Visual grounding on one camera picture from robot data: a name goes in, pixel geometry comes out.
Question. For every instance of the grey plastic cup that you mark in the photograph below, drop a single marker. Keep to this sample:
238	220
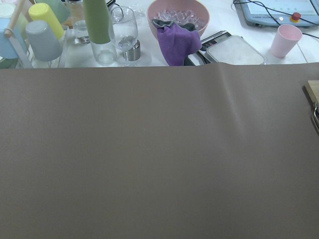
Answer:
43	41

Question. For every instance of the pink plastic cup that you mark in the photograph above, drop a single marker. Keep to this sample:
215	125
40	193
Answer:
287	36

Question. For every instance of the yellow plastic cup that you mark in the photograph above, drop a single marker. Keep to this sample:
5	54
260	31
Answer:
42	11

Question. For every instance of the brown table mat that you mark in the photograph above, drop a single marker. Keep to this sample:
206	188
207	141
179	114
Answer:
207	152

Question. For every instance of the steel jigger on counter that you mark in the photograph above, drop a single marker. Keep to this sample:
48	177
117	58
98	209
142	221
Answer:
134	53

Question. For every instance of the purple cloth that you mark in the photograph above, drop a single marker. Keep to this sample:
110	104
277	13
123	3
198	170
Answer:
177	42

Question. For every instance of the digital kitchen scale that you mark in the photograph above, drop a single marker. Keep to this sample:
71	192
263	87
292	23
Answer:
231	49

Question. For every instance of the clear wine glass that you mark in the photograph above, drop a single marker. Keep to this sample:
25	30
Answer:
126	34

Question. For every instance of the pink bowl with ice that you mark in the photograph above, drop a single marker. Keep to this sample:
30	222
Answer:
180	12

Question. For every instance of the green sleeved glass bottle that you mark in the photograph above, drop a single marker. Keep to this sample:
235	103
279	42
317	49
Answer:
100	31

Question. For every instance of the small clear glass bottle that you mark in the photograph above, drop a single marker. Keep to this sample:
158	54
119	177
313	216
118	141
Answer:
78	21

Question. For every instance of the teach pendant with red button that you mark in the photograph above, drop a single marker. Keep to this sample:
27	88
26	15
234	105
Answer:
301	13

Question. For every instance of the wooden cutting board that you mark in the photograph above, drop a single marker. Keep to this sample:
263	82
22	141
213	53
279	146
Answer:
311	88

